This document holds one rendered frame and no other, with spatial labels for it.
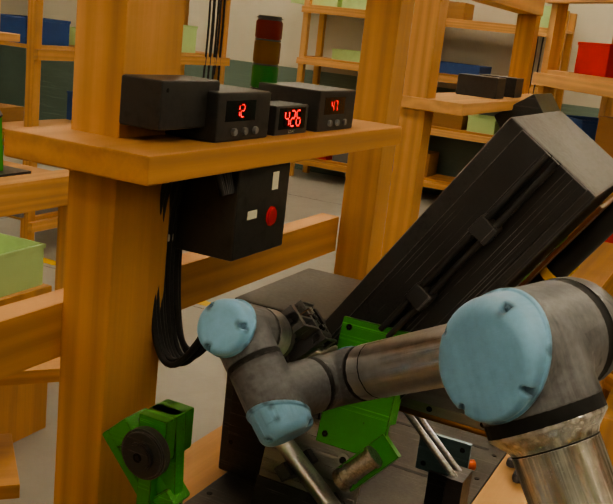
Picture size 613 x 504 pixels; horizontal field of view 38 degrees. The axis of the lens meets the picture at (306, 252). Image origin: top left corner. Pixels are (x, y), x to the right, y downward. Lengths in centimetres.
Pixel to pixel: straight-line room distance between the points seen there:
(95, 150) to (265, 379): 37
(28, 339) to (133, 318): 16
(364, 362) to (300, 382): 9
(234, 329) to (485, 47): 957
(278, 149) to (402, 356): 48
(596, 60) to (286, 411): 415
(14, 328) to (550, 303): 79
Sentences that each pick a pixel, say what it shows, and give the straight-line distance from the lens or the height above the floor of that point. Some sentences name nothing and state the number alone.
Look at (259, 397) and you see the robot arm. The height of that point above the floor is 127.
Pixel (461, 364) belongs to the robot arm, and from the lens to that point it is 86.
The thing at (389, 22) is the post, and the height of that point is 176.
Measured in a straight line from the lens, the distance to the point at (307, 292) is 170.
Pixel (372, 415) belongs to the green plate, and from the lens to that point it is 146.
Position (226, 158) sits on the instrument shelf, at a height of 152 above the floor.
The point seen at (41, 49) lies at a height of 141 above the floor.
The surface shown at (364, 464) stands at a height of 108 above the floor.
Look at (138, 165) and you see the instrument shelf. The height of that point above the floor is 153.
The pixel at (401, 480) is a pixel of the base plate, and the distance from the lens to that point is 179.
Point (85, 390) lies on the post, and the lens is 144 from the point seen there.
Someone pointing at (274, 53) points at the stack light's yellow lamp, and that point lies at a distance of 170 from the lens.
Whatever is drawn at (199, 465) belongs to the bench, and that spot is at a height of 88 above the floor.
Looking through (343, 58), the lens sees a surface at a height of 145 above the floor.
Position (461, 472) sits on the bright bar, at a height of 101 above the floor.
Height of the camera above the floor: 172
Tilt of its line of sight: 14 degrees down
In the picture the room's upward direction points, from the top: 6 degrees clockwise
